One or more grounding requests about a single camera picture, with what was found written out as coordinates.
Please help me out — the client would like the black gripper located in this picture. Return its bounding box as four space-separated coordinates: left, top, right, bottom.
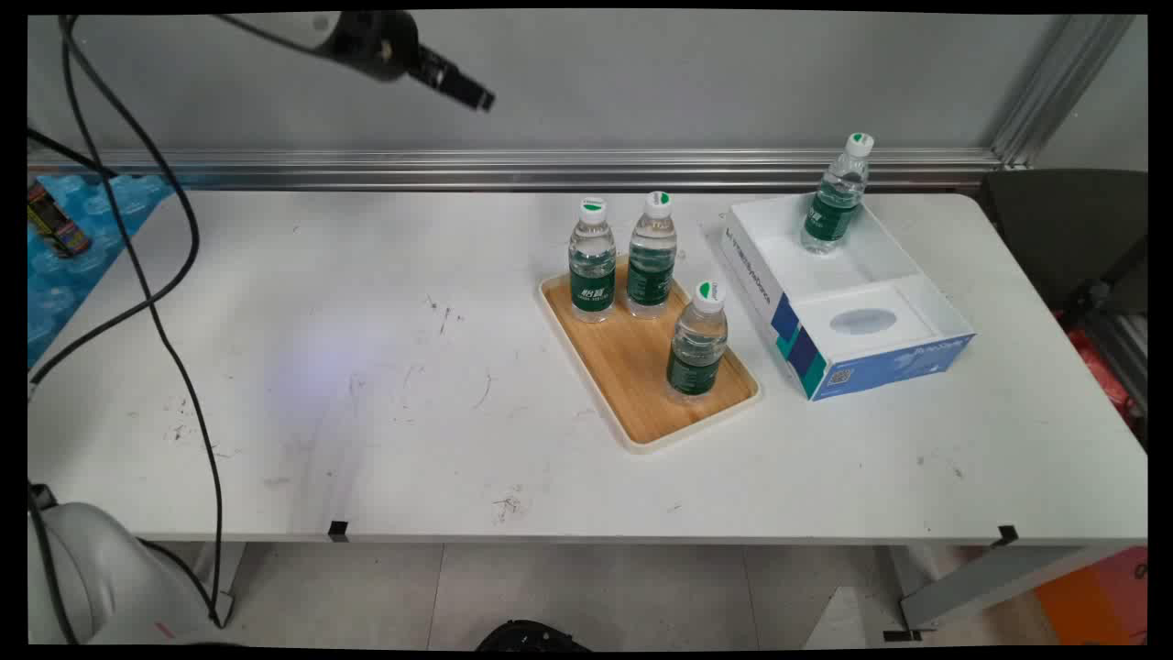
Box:
323 11 497 113

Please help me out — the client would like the green label water bottle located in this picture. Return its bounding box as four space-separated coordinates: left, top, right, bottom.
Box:
568 197 618 324
800 132 875 255
665 280 729 405
627 191 679 320

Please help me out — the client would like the bamboo tray with cream rim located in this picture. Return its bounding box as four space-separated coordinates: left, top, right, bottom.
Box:
537 255 762 456

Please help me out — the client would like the dark printed can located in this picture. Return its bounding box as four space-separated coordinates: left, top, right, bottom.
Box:
27 181 93 259

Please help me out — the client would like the blue shrink-wrapped bottle pack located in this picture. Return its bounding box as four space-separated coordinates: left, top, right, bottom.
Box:
27 174 180 368

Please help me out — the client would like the white and blue cardboard box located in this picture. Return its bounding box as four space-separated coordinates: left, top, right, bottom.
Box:
719 191 976 402

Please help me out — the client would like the black round object on floor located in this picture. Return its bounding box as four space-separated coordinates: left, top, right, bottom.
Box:
475 620 592 652

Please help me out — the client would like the dark grey chair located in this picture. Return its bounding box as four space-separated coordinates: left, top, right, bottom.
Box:
981 169 1148 313

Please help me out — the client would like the red bag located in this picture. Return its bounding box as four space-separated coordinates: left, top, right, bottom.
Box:
1054 312 1137 424

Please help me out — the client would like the white table leg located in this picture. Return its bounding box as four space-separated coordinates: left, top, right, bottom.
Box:
884 543 1114 635

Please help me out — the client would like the orange box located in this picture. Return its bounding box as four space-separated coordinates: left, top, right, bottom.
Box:
1034 547 1148 645

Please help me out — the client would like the horizontal aluminium rail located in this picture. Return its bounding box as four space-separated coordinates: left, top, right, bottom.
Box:
27 148 1004 192

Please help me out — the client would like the black cable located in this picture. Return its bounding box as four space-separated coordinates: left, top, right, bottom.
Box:
57 13 232 632
27 126 202 391

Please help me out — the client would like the slanted aluminium post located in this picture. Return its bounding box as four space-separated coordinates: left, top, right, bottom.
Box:
990 14 1137 168

